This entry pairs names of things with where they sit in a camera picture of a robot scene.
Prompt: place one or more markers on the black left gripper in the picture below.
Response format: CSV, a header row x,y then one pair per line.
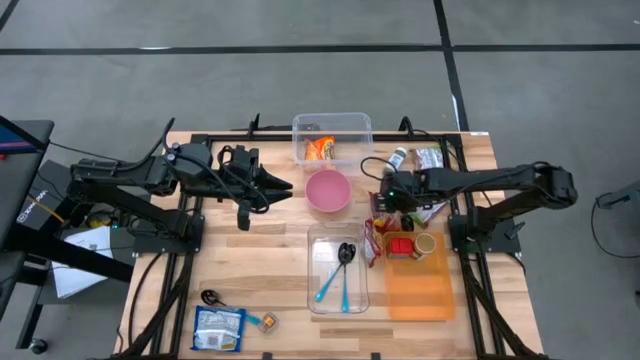
x,y
240,180

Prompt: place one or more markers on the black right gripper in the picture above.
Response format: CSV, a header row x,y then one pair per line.
x,y
405,189

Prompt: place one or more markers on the white-lidded spice bottle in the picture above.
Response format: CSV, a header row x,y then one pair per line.
x,y
398,156

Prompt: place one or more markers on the red yellow snack packet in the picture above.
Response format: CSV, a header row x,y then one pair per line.
x,y
382,221

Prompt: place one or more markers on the red box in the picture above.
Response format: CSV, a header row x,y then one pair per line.
x,y
401,246

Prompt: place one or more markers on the gold-lidded furikake jar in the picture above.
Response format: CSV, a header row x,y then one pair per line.
x,y
425,244

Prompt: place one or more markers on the orange noodle snack packet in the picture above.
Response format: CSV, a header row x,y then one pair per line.
x,y
320,149

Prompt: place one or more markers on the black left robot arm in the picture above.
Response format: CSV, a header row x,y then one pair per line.
x,y
130,170

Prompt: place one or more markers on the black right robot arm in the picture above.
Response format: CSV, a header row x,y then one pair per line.
x,y
500,177

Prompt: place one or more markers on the pink bowl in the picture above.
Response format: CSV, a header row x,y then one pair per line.
x,y
328,191

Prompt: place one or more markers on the deep clear plastic bin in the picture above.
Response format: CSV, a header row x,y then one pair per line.
x,y
352,132

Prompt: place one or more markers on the orange plastic tray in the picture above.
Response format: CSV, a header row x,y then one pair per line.
x,y
420,290

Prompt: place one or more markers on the small amber jar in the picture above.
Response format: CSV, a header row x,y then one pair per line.
x,y
268,322

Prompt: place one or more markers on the blue white seaweed packet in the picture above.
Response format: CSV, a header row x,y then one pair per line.
x,y
218,329

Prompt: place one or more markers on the white paper sheet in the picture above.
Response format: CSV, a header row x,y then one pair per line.
x,y
80,270

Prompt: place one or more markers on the black box with white logo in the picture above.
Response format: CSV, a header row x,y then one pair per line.
x,y
50,195

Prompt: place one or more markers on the black side desk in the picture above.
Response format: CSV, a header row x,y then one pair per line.
x,y
20,190

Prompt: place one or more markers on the black caster wheel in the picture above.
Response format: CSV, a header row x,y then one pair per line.
x,y
38,346

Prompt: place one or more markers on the black aluminium extrusion frame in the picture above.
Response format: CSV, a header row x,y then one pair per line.
x,y
452,140

